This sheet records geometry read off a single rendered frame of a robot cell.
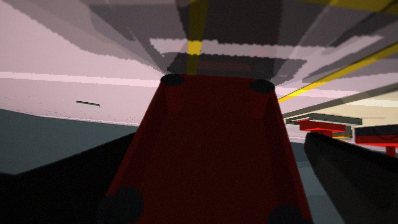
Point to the red translucent shell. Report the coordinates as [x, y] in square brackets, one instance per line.
[209, 150]

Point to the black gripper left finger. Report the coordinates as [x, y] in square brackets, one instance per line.
[67, 191]

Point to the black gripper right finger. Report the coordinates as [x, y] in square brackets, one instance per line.
[361, 183]

